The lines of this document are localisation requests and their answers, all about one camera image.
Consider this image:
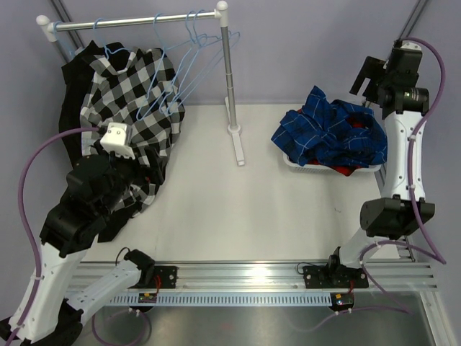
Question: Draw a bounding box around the aluminium frame post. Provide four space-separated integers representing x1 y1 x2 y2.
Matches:
378 1 429 114
48 0 84 63

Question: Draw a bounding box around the left aluminium frame post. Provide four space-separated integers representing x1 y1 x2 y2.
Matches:
48 0 84 63

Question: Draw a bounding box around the white plastic basket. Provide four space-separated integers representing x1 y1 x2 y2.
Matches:
282 154 382 173

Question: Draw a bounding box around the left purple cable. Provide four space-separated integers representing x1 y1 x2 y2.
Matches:
6 125 105 346

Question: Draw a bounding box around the aluminium mounting rail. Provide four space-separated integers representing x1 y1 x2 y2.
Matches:
68 261 439 291

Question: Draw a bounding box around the right aluminium frame post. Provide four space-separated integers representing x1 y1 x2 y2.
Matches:
378 1 429 114

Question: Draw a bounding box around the blue plaid shirt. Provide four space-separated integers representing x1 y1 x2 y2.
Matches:
271 86 388 169

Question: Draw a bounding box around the grey white plaid shirt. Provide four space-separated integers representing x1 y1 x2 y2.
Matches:
77 48 187 219

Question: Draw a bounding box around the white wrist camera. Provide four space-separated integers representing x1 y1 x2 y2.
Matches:
100 123 135 160
393 40 422 57

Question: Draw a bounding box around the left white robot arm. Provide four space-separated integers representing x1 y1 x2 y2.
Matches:
1 153 161 345

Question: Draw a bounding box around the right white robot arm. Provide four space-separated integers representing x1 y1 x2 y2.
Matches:
318 37 436 289

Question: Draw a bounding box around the blue hanger of grey shirt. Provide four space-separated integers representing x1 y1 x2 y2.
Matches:
92 17 133 62

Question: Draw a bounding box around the red black plaid shirt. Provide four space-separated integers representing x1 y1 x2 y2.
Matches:
308 112 368 177

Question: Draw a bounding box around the blue hanger of red shirt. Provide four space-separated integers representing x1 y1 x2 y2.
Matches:
135 13 187 121

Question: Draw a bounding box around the light blue wire hanger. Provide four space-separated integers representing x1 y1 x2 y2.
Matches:
160 9 241 117

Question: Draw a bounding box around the white slotted cable duct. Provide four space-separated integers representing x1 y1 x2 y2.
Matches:
107 292 332 307

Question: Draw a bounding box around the metal clothes rack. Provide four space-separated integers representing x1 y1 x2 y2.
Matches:
36 0 246 167

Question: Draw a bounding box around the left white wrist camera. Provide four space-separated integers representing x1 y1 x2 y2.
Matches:
100 123 135 160

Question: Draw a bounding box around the blue hanger of black shirt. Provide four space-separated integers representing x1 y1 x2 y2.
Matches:
52 21 76 60

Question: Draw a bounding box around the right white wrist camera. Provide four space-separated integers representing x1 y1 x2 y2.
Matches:
393 40 422 57

